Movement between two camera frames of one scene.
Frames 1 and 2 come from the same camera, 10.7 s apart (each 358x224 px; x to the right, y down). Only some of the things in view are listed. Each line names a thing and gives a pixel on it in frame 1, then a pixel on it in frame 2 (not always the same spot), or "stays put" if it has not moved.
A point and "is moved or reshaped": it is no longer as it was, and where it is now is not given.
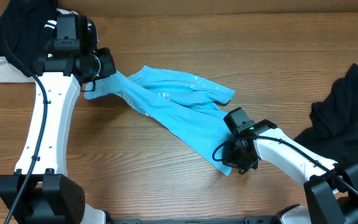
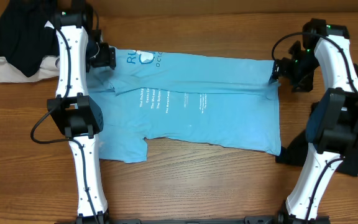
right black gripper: x=231 y=161 to x=283 y=70
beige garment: x=7 y=71 to x=48 y=25
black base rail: x=251 y=219 stays put
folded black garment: x=27 y=25 stays put
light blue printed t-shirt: x=186 y=104 is moved or reshaped
